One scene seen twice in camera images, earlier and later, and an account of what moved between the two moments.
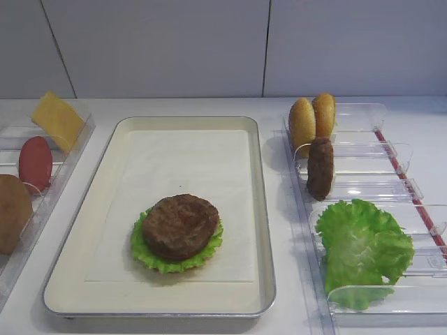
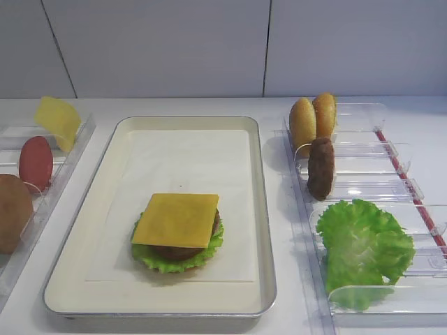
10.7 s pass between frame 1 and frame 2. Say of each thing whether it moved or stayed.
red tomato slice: stayed
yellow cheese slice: moved
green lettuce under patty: stayed
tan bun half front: stayed
